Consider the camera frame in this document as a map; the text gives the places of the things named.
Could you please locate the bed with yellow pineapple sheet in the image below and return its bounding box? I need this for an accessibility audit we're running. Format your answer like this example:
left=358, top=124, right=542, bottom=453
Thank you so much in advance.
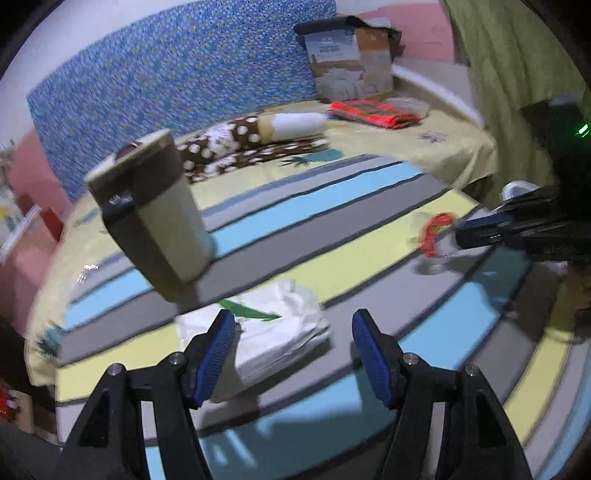
left=25, top=104, right=499, bottom=388

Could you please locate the white tissue pack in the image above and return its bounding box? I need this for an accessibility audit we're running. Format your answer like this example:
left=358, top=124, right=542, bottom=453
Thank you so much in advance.
left=175, top=279, right=331, bottom=402

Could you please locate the blue floral headboard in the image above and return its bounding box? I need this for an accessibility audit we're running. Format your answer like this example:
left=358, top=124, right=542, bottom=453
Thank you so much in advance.
left=27, top=0, right=338, bottom=201

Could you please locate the beige and brown jug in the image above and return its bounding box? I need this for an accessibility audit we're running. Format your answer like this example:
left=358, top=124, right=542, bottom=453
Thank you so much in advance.
left=84, top=129, right=215, bottom=303

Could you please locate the red white box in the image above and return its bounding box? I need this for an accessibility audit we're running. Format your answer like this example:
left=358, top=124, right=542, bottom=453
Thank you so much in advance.
left=0, top=378, right=35, bottom=435

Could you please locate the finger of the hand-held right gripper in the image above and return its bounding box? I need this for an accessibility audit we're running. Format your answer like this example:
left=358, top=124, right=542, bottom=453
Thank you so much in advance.
left=455, top=216, right=570, bottom=253
left=501, top=185, right=561, bottom=217

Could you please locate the green curtain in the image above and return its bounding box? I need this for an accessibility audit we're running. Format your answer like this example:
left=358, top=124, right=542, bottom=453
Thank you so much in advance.
left=443, top=0, right=591, bottom=204

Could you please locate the clear plastic bowl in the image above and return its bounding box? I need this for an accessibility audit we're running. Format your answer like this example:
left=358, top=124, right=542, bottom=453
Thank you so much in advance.
left=385, top=96, right=430, bottom=118

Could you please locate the folded brown polka-dot blanket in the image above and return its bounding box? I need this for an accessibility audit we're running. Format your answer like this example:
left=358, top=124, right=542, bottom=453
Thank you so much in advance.
left=175, top=131, right=331, bottom=183

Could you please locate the white bed side board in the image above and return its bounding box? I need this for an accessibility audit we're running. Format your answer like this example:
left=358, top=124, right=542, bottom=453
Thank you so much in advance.
left=392, top=62, right=485, bottom=127

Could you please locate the cardboard quilt box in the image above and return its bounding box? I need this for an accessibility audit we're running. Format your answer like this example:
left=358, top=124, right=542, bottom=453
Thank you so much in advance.
left=294, top=16, right=402, bottom=103

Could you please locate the red plaid cloth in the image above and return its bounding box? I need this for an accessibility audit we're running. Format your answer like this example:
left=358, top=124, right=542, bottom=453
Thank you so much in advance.
left=330, top=98, right=423, bottom=130

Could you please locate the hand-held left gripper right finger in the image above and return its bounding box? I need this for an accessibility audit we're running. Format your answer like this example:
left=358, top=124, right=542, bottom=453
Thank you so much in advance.
left=352, top=308, right=532, bottom=480

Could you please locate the pink storage box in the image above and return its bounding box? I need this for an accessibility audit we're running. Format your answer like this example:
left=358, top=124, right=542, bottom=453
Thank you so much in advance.
left=0, top=205, right=61, bottom=342

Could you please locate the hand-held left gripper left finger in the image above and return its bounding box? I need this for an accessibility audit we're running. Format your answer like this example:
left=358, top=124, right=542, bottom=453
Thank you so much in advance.
left=51, top=308, right=238, bottom=480

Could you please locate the white round trash bin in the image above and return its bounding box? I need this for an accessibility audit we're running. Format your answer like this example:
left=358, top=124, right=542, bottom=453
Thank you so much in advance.
left=480, top=181, right=541, bottom=217

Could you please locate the red paper bag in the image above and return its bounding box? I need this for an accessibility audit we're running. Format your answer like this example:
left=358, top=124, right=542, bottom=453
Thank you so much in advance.
left=40, top=208, right=65, bottom=241

